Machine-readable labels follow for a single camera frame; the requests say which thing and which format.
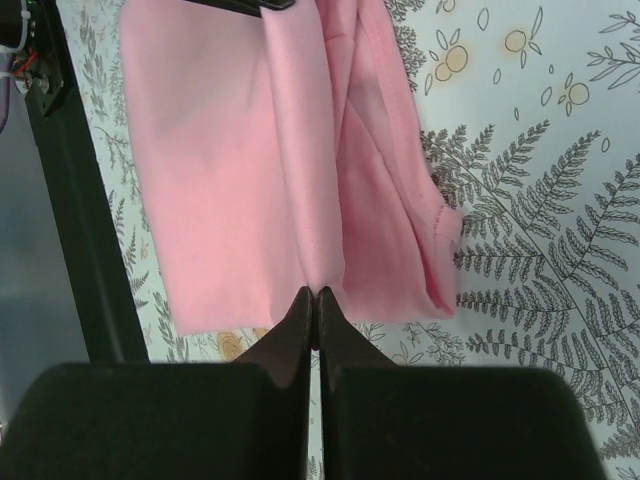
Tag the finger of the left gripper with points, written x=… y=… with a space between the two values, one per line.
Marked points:
x=247 y=7

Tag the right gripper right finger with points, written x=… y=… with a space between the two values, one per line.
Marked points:
x=385 y=421

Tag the pink t-shirt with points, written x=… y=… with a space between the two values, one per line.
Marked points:
x=279 y=152

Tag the floral patterned table mat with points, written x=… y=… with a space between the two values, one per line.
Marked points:
x=531 y=109

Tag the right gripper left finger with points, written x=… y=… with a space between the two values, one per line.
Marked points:
x=245 y=419

